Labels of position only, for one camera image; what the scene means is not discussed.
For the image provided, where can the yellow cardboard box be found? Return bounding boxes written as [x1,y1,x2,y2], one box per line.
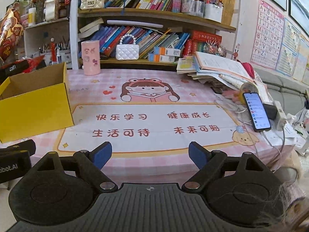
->
[0,62,74,143]

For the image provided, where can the smartphone with lit screen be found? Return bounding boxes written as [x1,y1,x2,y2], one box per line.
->
[243,92,271,132]

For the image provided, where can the pink checkered desk mat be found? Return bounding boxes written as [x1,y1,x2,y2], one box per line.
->
[31,70,294,184]

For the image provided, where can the stack of open books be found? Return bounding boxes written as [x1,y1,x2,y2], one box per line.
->
[177,51,273,103]

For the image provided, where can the pink cylindrical pen holder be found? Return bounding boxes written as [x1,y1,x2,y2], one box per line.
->
[81,40,101,76]

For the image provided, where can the white quilted pearl handbag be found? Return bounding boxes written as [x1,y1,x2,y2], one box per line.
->
[115,34,139,61]

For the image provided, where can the lower orange white box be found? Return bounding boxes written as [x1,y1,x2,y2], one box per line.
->
[148,53,175,63]

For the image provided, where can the orange white box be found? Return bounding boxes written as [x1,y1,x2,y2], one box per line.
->
[148,53,175,63]
[154,47,181,57]

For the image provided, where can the upper orange white box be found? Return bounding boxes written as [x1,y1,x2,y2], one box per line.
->
[154,47,181,57]

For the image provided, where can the red dictionary book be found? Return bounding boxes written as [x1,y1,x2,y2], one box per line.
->
[191,30,222,44]

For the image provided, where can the white side shelf unit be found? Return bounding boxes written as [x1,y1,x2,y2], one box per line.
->
[22,16,73,68]

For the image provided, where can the orange snack bag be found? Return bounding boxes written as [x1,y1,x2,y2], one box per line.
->
[0,2,24,64]

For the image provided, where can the row of colourful books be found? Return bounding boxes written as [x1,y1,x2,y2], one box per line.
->
[78,17,191,59]

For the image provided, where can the wooden bookshelf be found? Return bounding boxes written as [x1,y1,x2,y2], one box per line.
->
[69,0,238,70]

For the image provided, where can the white charging cable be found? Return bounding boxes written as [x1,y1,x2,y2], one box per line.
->
[213,94,300,172]

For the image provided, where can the alphabet wall poster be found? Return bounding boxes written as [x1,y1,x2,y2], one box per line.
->
[251,0,284,70]

